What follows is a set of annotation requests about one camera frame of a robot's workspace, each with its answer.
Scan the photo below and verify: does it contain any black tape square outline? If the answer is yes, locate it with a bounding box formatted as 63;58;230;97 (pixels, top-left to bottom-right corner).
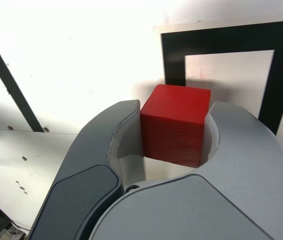
160;19;283;137

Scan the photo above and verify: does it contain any red cube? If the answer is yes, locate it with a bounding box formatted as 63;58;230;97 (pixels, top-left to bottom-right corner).
139;84;212;169

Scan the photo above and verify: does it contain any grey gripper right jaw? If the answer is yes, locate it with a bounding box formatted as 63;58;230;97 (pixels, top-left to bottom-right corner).
88;100;283;240

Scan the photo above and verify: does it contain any black tape strip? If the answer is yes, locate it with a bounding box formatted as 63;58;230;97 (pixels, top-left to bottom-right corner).
0;23;45;133

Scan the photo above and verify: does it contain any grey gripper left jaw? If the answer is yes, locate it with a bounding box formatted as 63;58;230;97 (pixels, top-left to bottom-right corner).
28;99;147;240

